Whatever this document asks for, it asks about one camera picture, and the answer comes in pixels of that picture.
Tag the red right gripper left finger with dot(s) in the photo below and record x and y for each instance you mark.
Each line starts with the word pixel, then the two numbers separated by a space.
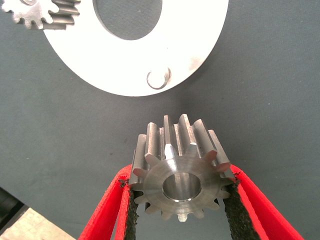
pixel 105 212

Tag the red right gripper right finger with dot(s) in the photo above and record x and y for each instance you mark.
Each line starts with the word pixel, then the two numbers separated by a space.
pixel 260 212

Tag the dark gear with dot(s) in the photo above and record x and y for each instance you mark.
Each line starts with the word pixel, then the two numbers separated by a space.
pixel 155 180

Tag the small steel planetary gear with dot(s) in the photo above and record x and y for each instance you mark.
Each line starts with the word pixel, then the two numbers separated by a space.
pixel 32 12

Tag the round metal carrier plate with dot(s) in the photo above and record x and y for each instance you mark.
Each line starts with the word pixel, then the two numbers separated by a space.
pixel 100 62

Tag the dark grey table cloth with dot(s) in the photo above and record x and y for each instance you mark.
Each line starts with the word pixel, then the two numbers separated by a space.
pixel 250 100

